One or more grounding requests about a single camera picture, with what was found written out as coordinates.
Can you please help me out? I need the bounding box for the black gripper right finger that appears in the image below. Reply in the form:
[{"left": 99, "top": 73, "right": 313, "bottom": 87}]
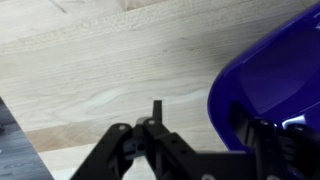
[{"left": 229, "top": 103, "right": 320, "bottom": 180}]

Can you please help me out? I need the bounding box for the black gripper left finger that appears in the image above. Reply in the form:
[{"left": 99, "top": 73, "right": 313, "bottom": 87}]
[{"left": 69, "top": 99, "right": 171, "bottom": 180}]

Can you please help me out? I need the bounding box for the blue plastic bowl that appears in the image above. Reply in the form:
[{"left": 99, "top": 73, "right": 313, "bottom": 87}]
[{"left": 206, "top": 2, "right": 320, "bottom": 180}]

